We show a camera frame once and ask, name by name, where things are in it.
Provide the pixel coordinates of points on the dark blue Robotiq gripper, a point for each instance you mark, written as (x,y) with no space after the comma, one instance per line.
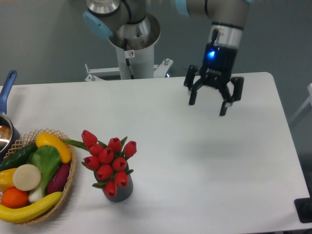
(219,61)

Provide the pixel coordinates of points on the green cucumber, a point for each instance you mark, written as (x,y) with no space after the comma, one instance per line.
(18,158)

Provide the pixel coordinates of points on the white frame at right edge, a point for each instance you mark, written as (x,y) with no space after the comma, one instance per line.
(303,109)

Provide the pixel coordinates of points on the red tulip bouquet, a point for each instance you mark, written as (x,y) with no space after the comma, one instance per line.
(106,158)

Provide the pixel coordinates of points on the purple sweet potato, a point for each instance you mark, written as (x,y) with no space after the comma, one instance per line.
(57,183)

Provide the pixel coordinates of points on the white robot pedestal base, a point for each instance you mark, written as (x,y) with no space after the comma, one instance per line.
(132,64)

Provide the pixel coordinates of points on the yellow banana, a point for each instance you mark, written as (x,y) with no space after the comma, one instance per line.
(29,212)

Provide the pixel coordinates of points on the beige round slice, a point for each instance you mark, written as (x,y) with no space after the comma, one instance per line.
(26,177)

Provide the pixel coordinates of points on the black device at table edge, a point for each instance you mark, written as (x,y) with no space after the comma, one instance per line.
(304,209)

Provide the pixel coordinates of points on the yellow bell pepper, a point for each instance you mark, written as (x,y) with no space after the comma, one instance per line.
(6,179)

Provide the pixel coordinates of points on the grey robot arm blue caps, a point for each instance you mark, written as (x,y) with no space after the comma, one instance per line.
(134,32)

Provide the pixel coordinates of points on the dark grey ribbed vase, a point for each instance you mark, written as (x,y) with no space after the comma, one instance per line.
(121,192)

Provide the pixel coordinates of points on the blue handled saucepan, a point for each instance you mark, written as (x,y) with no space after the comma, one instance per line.
(8,133)

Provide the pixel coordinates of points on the green bok choy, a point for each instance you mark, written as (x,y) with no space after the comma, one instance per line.
(47,159)

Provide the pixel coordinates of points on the woven wicker basket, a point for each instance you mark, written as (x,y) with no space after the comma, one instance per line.
(30,138)

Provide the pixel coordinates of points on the orange fruit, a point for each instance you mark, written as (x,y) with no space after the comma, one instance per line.
(14,198)

